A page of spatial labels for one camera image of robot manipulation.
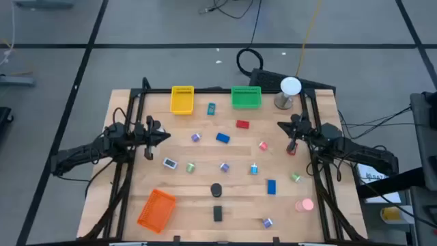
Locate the white digital clock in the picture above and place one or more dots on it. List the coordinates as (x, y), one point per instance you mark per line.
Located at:
(170, 163)

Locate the grey table foot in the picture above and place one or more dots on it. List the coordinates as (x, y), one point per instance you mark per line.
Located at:
(17, 80)
(44, 4)

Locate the black metal beam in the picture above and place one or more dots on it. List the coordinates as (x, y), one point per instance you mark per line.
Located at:
(392, 184)

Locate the green USB wall charger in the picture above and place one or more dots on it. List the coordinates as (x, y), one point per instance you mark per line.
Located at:
(295, 177)
(190, 167)

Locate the green plastic basket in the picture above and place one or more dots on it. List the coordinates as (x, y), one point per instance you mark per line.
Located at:
(246, 100)

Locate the pink USB wall charger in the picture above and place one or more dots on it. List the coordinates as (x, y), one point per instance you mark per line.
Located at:
(263, 146)

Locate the orange plastic basket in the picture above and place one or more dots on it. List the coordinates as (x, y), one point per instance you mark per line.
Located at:
(156, 212)

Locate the blue USB wall charger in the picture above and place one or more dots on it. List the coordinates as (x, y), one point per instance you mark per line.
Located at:
(254, 169)

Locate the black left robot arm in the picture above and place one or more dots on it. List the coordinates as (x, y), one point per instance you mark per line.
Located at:
(85, 150)

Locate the red digital clock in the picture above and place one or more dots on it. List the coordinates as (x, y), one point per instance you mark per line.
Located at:
(242, 124)
(295, 149)

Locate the white printed booklet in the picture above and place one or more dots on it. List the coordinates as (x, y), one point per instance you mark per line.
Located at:
(370, 171)

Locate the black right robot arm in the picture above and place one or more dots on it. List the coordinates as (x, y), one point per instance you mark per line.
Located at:
(362, 150)

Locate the yellow and white container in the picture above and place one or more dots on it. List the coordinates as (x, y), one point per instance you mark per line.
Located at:
(391, 214)

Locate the white bulb table lamp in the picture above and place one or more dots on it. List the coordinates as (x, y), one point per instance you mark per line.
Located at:
(291, 86)

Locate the black aluminium rig frame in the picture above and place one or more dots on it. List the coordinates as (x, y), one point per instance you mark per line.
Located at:
(218, 91)

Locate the purple USB wall charger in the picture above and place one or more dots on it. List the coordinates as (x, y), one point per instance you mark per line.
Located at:
(196, 137)
(224, 167)
(267, 223)

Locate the yellow plastic basket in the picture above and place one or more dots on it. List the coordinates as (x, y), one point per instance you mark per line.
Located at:
(182, 102)

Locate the light blue digital clock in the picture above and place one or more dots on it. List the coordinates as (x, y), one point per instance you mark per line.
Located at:
(211, 108)

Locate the grey metal cabinet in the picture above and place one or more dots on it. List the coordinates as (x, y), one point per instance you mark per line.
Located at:
(421, 143)

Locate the dark blue digital clock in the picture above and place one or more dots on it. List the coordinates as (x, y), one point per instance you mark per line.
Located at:
(223, 137)
(271, 187)

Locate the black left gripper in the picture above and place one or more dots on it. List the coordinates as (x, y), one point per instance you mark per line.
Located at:
(141, 136)

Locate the pink hourglass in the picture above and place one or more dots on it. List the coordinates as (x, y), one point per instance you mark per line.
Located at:
(307, 204)

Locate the black hourglass blue sand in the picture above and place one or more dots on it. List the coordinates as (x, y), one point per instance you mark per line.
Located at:
(216, 190)

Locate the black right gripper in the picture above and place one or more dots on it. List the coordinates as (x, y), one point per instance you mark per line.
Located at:
(304, 133)

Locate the black digital clock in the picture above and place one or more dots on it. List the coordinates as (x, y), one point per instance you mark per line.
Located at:
(218, 213)

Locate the black mesh computer case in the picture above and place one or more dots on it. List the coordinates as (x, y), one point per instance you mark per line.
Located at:
(266, 80)

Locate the black hourglass white sand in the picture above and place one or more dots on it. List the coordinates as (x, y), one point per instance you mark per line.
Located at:
(161, 129)

